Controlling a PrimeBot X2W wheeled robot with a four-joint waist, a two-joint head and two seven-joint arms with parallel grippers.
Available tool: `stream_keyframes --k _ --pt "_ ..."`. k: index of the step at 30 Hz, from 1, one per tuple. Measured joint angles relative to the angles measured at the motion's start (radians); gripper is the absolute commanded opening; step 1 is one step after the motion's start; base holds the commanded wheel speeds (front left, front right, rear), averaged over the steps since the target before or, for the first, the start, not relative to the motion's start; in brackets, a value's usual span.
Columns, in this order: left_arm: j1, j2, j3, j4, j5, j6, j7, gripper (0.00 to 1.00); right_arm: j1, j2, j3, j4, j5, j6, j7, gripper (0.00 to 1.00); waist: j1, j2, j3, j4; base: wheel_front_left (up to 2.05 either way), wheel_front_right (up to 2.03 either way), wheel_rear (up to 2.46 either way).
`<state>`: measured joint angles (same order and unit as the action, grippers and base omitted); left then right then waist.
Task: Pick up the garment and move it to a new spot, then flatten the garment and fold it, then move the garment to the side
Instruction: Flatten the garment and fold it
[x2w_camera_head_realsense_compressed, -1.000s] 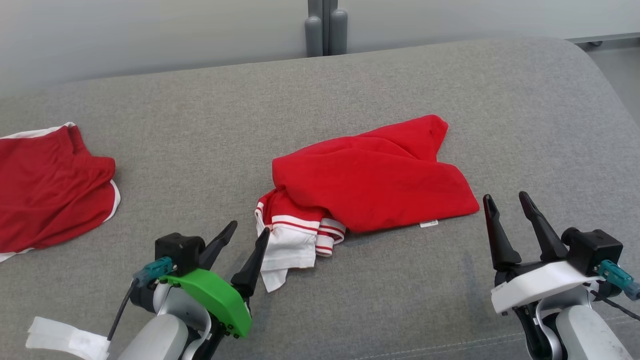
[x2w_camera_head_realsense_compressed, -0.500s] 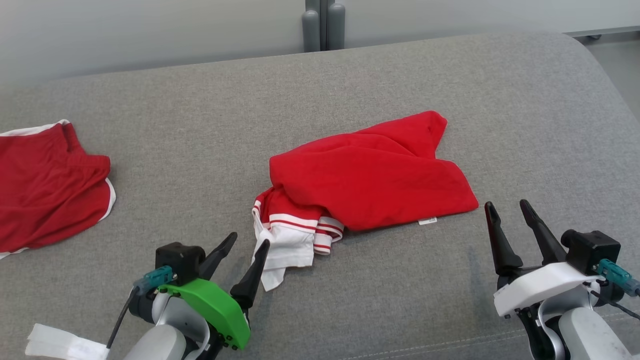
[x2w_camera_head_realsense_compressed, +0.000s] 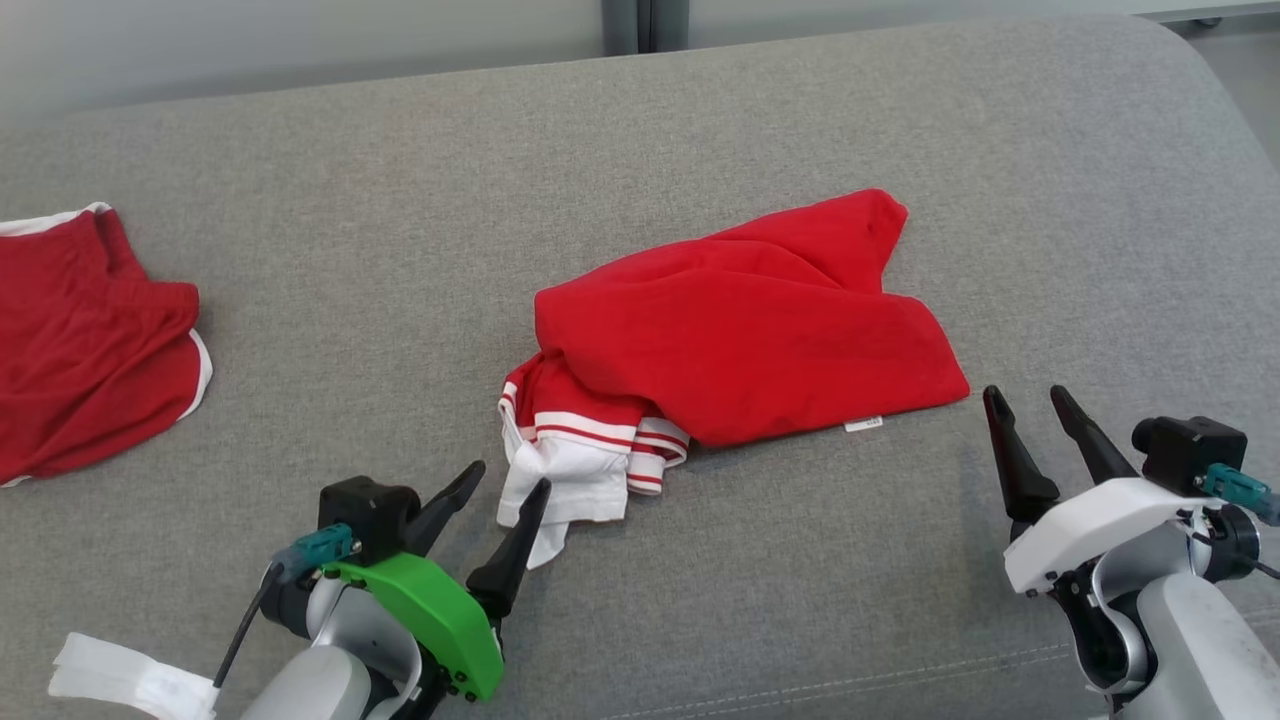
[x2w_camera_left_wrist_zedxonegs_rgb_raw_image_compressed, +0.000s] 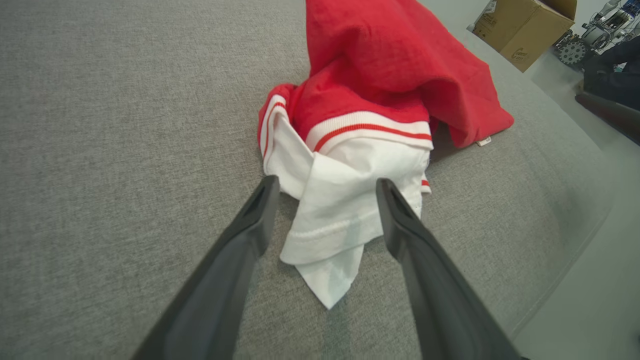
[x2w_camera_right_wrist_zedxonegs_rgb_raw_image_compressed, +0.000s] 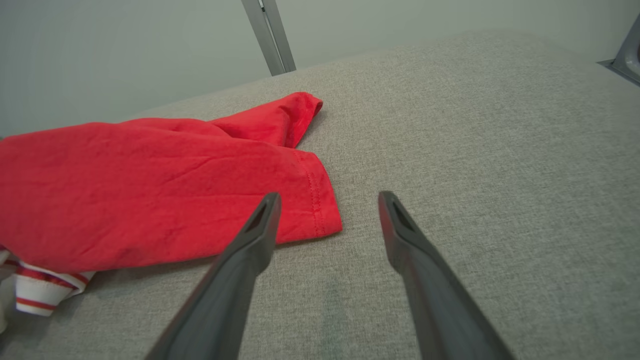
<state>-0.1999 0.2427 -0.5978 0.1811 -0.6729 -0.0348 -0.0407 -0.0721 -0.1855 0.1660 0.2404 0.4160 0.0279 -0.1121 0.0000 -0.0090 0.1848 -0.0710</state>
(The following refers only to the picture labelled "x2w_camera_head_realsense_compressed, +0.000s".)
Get grey double partition post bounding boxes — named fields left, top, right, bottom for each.
left=602, top=0, right=691, bottom=56

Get teal right camera connector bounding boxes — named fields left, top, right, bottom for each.
left=1203, top=463, right=1280, bottom=526

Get red jersey with white sleeves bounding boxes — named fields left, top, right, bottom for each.
left=497, top=188, right=971, bottom=569

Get red shorts with white trim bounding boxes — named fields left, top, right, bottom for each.
left=0, top=202, right=214, bottom=488

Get teal left camera connector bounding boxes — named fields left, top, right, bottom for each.
left=272, top=524, right=359, bottom=581

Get grey partition base rail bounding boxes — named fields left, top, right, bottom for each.
left=1130, top=0, right=1280, bottom=27

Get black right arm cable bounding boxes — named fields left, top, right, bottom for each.
left=1190, top=530, right=1280, bottom=581

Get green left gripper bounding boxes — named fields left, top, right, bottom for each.
left=322, top=460, right=553, bottom=701

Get teal camera connector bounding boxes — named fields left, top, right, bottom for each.
left=272, top=524, right=359, bottom=581
left=1203, top=463, right=1280, bottom=526

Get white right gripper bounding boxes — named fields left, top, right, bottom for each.
left=983, top=385, right=1216, bottom=597

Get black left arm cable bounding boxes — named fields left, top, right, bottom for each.
left=213, top=565, right=286, bottom=689

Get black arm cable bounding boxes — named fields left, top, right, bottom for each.
left=213, top=565, right=286, bottom=689
left=1190, top=530, right=1280, bottom=581

